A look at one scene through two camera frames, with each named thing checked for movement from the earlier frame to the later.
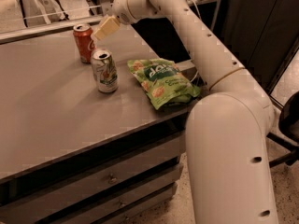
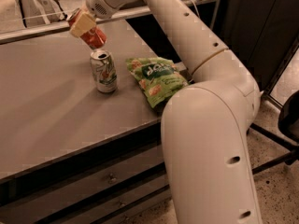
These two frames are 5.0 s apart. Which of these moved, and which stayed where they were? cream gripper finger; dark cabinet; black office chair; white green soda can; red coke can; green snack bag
Moved: cream gripper finger; red coke can
Stayed: black office chair; green snack bag; white green soda can; dark cabinet
